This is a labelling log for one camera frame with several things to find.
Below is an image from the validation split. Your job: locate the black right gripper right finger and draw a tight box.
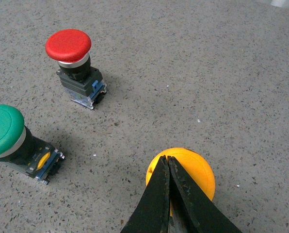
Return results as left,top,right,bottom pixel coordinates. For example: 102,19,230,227
168,157,241,233

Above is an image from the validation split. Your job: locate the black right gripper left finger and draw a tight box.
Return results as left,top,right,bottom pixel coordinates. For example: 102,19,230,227
121,156,170,233

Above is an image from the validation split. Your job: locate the yellow mushroom push button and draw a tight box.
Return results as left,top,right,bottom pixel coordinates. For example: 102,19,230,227
140,148,217,223

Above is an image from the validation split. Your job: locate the red mushroom push button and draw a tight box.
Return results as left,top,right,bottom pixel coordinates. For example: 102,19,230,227
45,29,107,110

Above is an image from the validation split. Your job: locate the green mushroom push button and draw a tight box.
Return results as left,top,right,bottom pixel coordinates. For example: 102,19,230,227
0,104,65,185

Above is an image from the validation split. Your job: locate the white pleated curtain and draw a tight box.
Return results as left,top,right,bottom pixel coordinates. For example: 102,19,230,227
271,0,289,9

